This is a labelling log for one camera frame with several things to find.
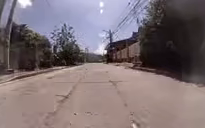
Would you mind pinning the utility pole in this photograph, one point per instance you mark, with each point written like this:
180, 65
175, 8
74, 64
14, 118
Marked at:
110, 45

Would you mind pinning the building with dark roof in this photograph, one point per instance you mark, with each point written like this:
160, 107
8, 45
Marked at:
125, 50

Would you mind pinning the grey concrete road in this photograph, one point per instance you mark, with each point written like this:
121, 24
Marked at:
100, 96

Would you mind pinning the green trees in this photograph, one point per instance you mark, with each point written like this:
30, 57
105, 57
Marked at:
65, 46

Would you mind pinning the raised concrete sidewalk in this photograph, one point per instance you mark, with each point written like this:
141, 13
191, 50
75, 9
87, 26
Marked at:
21, 73

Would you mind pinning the leaning pole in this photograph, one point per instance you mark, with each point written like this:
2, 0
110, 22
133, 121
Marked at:
8, 36

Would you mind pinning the dark overgrown wall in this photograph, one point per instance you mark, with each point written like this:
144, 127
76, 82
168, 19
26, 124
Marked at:
176, 36

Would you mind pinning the grey concrete wall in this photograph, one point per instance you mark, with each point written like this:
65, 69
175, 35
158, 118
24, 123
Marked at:
23, 55

